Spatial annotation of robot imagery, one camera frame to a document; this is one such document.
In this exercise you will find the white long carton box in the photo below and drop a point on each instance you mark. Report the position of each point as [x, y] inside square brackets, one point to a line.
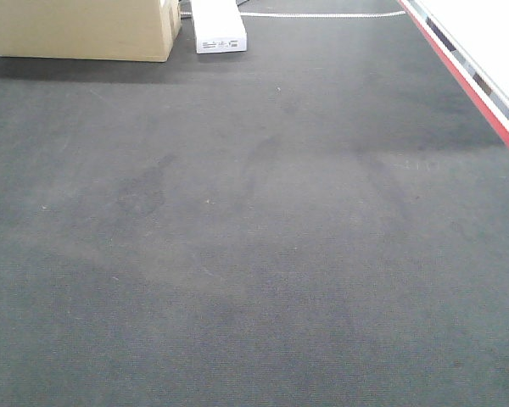
[218, 27]

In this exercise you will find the brown cardboard box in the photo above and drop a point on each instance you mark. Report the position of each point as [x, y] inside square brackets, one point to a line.
[142, 31]

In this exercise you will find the white conveyor side rail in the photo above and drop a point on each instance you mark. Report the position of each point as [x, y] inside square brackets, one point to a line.
[472, 40]

